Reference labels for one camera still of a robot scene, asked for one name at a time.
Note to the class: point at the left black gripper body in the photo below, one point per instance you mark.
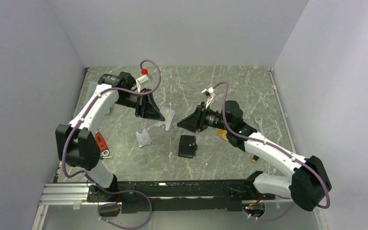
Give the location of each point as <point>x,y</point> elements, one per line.
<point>133,100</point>

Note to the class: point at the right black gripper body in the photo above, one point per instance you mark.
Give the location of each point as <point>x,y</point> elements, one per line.
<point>211,119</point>

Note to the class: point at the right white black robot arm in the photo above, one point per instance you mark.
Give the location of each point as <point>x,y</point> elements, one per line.
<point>304,180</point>

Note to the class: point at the aluminium frame rail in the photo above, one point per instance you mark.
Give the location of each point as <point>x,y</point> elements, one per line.
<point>76,194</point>

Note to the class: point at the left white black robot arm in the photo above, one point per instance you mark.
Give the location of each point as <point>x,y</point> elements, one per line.
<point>78,150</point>

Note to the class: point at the yellow tipped black tool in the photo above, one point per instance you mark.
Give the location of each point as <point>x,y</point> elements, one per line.
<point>255,158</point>

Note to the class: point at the orange card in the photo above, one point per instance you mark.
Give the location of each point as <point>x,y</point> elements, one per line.
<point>223,134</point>

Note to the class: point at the clear plastic screw box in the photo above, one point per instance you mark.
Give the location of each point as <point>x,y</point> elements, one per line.
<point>91,89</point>

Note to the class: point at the silver credit card stack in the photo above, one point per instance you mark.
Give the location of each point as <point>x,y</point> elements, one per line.
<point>143,138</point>

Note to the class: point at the black leather card holder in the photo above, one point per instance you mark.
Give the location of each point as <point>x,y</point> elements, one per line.
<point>187,146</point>

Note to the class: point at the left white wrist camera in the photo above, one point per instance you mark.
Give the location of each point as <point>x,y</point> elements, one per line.
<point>143,80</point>

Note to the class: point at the silver wrench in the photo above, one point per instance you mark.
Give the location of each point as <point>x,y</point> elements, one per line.
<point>259,122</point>

